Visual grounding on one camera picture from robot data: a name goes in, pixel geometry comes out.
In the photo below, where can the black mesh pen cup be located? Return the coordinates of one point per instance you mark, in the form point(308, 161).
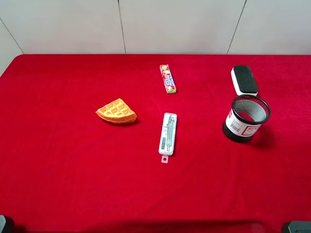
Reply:
point(246, 116)

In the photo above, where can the white compass case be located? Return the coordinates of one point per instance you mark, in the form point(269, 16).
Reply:
point(167, 138)

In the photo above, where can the candy stick pack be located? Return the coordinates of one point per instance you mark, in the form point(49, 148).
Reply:
point(167, 79)

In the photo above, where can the orange waffle wedge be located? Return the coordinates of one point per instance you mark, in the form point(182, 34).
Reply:
point(117, 112)

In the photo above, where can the white black board eraser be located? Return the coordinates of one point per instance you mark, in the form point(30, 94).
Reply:
point(243, 81)

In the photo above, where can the red velvet tablecloth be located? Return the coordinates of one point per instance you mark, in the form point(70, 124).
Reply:
point(64, 169)

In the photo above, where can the dark right base corner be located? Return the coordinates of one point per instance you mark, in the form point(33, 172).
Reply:
point(296, 227)

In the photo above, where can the dark base corner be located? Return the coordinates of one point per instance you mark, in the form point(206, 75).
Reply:
point(296, 227)
point(6, 224)

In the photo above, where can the dark left base corner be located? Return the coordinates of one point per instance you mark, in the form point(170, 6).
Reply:
point(6, 224)

